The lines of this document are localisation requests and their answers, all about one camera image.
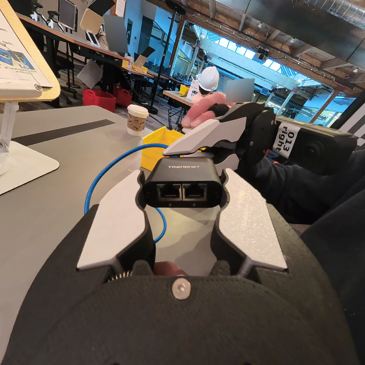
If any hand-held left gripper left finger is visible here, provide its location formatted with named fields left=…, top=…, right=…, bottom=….
left=76, top=170, right=157, bottom=275

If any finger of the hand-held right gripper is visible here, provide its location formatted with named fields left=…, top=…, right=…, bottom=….
left=162, top=115, right=248, bottom=157
left=212, top=153, right=240, bottom=171

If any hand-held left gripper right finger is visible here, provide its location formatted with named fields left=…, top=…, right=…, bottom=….
left=211, top=168, right=288, bottom=277

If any black network switch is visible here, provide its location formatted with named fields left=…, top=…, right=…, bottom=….
left=142, top=157, right=223, bottom=208

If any blue ethernet cable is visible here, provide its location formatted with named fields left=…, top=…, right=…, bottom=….
left=83, top=143, right=183, bottom=243

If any yellow divided plastic bin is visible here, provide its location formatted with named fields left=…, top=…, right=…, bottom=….
left=142, top=126, right=213, bottom=171

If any person's right forearm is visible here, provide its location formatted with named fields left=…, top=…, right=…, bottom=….
left=238, top=151, right=365, bottom=226

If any person's right hand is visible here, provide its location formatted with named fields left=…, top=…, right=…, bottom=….
left=182, top=92, right=230, bottom=129

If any person's left hand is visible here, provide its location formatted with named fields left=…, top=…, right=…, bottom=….
left=154, top=261, right=189, bottom=276

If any white hard hat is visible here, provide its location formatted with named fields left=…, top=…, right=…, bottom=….
left=198, top=66, right=220, bottom=92

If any paper coffee cup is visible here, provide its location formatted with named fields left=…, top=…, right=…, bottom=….
left=126, top=104, right=149, bottom=137

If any red storage bin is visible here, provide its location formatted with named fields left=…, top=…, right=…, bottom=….
left=83, top=89, right=116, bottom=113
left=113, top=83, right=132, bottom=108

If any long wooden work table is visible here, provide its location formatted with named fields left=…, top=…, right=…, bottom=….
left=16, top=13, right=171, bottom=86

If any tan board stand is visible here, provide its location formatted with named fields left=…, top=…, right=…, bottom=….
left=80, top=7, right=104, bottom=46

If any black desk monitor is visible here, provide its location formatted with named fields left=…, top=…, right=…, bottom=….
left=58, top=0, right=78, bottom=32

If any printed instruction board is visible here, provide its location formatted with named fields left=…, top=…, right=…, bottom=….
left=0, top=0, right=61, bottom=102

